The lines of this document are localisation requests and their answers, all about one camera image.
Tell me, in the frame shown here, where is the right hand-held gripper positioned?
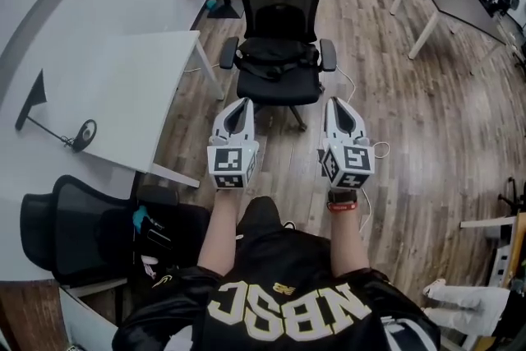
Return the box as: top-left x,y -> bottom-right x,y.
316,95 -> 376,192

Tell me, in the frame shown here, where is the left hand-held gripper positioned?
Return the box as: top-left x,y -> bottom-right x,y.
206,96 -> 261,192

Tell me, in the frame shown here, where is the black mesh office chair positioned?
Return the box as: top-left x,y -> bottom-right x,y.
19,174 -> 180,289
219,0 -> 339,133

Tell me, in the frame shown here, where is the person's right forearm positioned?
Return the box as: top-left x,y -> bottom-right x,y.
326,188 -> 371,281

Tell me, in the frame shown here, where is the person's left forearm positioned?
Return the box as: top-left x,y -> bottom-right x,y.
196,187 -> 247,277

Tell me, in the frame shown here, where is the red wristband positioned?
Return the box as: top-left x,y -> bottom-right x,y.
327,201 -> 358,214

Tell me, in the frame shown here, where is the black bag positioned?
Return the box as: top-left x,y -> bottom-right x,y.
135,184 -> 211,276

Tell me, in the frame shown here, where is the white desk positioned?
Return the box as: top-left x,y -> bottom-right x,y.
57,285 -> 120,351
0,30 -> 226,189

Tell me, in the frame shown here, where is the teal item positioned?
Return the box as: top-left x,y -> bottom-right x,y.
133,205 -> 151,236

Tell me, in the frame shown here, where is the person's black jersey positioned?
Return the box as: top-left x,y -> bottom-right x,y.
111,196 -> 441,351

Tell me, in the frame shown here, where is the grey table with white legs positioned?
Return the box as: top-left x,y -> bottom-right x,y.
390,0 -> 508,61

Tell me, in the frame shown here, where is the white metal shelf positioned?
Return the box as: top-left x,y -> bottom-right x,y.
459,213 -> 526,293

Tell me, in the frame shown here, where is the black stand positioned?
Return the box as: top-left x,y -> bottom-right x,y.
497,175 -> 526,215

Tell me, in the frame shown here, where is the wooden board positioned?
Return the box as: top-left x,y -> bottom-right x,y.
503,211 -> 526,287

